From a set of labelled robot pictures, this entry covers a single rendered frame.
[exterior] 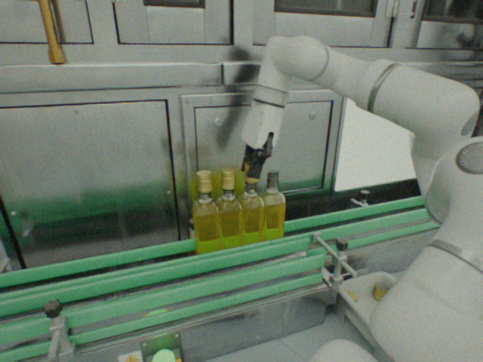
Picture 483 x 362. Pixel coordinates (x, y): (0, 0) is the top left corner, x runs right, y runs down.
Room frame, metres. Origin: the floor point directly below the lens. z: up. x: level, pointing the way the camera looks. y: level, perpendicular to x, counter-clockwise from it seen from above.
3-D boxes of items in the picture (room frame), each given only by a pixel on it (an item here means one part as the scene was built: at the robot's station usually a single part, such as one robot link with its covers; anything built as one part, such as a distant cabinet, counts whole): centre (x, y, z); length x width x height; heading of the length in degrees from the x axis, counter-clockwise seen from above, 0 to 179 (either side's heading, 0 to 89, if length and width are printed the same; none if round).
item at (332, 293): (0.62, -0.22, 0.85); 0.09 x 0.04 x 0.07; 19
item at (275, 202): (0.68, -0.08, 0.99); 0.06 x 0.06 x 0.21; 20
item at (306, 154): (0.89, -0.28, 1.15); 0.90 x 0.03 x 0.34; 109
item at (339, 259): (0.60, -0.23, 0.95); 0.17 x 0.03 x 0.12; 19
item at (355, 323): (0.57, -0.36, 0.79); 0.27 x 0.17 x 0.08; 19
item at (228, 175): (0.64, 0.03, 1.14); 0.04 x 0.04 x 0.04
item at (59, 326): (0.36, 0.32, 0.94); 0.07 x 0.04 x 0.13; 19
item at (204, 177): (0.63, 0.08, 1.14); 0.04 x 0.04 x 0.04
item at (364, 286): (0.55, -0.37, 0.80); 0.22 x 0.17 x 0.09; 19
